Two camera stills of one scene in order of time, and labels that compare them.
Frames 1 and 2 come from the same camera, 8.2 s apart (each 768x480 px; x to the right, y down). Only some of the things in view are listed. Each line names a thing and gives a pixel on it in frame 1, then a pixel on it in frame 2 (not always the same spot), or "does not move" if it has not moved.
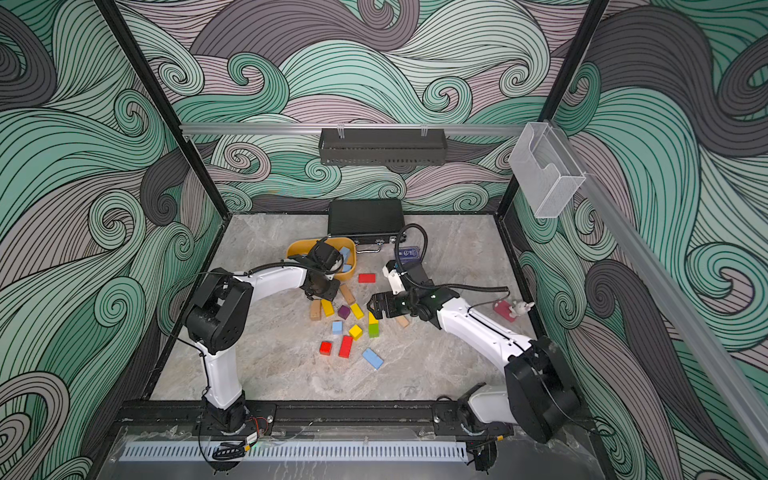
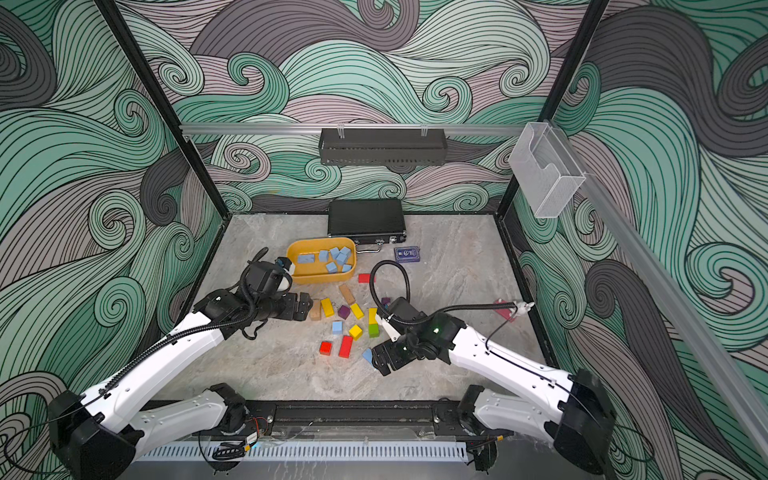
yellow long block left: [328, 307] does not move
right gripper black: [389, 297] to [395, 360]
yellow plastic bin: [302, 247] does not move
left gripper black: [332, 293] to [290, 312]
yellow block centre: [355, 308] does not move
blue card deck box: [409, 254] does not move
